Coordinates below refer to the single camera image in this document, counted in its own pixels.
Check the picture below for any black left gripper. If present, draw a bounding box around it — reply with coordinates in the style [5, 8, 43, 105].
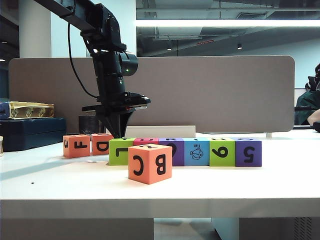
[81, 91, 152, 139]

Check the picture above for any green block T L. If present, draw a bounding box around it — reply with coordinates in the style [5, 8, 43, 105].
[108, 137, 136, 166]

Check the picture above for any red block U P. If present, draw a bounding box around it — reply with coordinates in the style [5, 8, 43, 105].
[132, 137, 160, 147]

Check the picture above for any orange block F 3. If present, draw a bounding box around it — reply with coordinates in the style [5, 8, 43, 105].
[62, 134, 91, 159]

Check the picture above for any purple block R D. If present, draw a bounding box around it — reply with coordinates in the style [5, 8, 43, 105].
[158, 137, 186, 167]

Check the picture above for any blue block I A fish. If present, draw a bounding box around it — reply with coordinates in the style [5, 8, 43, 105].
[183, 137, 211, 167]

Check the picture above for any bare forearm of person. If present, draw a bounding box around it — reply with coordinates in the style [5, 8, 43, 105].
[306, 108, 320, 127]

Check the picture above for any orange block Q D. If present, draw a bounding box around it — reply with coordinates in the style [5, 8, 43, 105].
[89, 133, 115, 156]

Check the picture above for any black mug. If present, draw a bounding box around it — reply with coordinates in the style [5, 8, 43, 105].
[78, 115, 107, 136]

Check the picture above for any orange block 2 B C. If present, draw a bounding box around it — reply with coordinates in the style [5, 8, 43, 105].
[127, 143, 173, 186]

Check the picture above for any dark blue hard case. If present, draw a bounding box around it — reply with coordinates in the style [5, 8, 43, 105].
[0, 117, 67, 153]

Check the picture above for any yellow patterned box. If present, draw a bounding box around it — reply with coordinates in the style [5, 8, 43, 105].
[0, 100, 55, 121]

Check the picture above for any green block N 9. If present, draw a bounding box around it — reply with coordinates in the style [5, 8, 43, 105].
[209, 138, 237, 168]

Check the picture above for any grey-brown desk partition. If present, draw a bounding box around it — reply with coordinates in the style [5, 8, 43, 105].
[8, 55, 296, 134]

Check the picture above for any purple block G R 5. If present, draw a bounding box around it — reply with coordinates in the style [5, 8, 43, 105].
[232, 137, 263, 168]

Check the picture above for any white table leg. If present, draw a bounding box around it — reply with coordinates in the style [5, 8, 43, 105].
[211, 217, 240, 240]

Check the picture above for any long ceiling light strip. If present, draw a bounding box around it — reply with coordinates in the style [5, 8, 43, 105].
[135, 19, 320, 28]

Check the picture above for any seated person green top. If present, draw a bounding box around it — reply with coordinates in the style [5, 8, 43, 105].
[293, 62, 320, 126]

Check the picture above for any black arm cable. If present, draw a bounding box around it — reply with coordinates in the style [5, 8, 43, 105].
[67, 21, 101, 99]

